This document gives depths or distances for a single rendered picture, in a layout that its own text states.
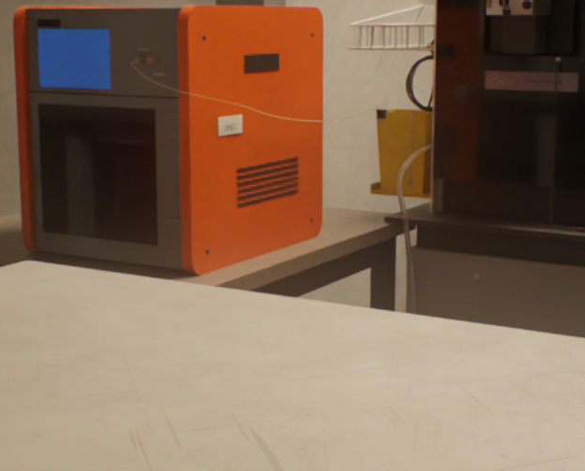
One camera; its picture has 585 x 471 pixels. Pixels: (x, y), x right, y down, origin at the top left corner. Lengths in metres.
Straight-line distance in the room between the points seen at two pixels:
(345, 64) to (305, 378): 2.95
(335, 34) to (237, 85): 1.75
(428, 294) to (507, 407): 1.57
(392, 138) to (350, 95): 1.30
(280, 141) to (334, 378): 1.35
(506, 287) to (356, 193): 1.53
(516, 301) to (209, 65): 0.73
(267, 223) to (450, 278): 0.40
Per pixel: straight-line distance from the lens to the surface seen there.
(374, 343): 0.78
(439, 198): 2.30
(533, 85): 2.18
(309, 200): 2.14
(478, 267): 2.19
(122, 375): 0.72
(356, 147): 3.63
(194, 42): 1.81
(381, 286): 2.41
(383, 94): 3.57
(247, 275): 1.87
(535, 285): 2.15
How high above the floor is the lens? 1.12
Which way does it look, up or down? 11 degrees down
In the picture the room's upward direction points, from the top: straight up
